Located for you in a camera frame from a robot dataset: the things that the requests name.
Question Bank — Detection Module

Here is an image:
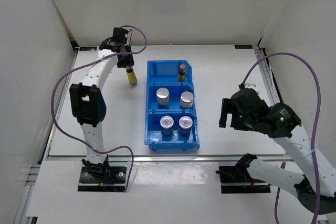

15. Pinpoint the yellow label brown bottle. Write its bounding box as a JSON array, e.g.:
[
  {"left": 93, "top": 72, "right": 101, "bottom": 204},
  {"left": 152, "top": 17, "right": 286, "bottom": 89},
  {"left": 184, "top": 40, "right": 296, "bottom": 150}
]
[
  {"left": 126, "top": 66, "right": 138, "bottom": 86},
  {"left": 177, "top": 64, "right": 186, "bottom": 82}
]

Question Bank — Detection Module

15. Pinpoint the aluminium table edge rail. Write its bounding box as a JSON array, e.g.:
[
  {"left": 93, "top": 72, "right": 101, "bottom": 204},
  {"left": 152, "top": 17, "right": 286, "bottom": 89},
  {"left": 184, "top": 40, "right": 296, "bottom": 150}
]
[{"left": 46, "top": 155, "right": 293, "bottom": 162}]

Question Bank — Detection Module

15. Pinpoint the blue plastic divided bin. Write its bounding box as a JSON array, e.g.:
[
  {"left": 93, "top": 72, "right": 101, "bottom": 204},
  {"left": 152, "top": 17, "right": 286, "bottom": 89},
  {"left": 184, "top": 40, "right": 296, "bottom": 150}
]
[{"left": 144, "top": 60, "right": 200, "bottom": 151}]

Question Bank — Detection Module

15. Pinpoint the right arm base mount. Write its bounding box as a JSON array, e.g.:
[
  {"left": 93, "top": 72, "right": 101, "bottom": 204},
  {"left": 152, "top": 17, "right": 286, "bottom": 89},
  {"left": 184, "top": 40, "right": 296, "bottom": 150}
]
[{"left": 215, "top": 153, "right": 271, "bottom": 194}]

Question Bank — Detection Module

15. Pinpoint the left side aluminium rail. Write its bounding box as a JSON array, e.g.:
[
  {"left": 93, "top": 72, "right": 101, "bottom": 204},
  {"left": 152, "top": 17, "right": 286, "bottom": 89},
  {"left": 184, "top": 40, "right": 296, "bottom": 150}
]
[{"left": 13, "top": 48, "right": 79, "bottom": 224}]

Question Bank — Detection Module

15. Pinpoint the right side aluminium rail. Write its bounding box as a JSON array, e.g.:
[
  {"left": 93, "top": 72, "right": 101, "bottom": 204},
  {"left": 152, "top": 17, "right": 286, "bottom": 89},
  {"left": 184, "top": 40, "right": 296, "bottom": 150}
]
[{"left": 253, "top": 45, "right": 282, "bottom": 104}]

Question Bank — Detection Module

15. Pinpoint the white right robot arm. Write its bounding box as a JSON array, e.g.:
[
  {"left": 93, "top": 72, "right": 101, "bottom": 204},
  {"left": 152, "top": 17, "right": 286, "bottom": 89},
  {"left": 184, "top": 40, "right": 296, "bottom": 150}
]
[{"left": 216, "top": 88, "right": 335, "bottom": 215}]

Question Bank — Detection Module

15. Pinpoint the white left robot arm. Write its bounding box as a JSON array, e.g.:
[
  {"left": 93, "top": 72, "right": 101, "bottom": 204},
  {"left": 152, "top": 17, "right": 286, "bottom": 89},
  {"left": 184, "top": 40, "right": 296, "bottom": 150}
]
[{"left": 69, "top": 27, "right": 134, "bottom": 182}]

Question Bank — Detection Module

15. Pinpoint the silver lid jar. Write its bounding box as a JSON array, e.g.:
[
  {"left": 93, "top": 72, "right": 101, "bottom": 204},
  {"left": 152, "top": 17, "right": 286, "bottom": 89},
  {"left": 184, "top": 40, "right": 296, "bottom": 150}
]
[
  {"left": 156, "top": 88, "right": 170, "bottom": 109},
  {"left": 180, "top": 91, "right": 194, "bottom": 109}
]

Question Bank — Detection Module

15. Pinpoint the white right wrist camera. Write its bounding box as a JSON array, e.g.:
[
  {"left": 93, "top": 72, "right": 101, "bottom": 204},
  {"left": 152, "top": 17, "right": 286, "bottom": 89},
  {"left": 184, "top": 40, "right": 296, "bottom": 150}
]
[{"left": 244, "top": 82, "right": 260, "bottom": 94}]

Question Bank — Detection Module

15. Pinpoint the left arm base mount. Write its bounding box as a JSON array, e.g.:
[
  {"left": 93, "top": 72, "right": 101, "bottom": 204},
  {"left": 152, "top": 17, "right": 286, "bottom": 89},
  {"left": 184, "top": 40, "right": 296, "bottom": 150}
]
[{"left": 77, "top": 159, "right": 127, "bottom": 193}]

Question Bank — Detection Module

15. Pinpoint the pepper jar red logo lid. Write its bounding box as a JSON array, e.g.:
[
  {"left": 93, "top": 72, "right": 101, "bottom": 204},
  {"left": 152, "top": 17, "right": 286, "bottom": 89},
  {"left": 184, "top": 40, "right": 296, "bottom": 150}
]
[{"left": 178, "top": 116, "right": 193, "bottom": 137}]

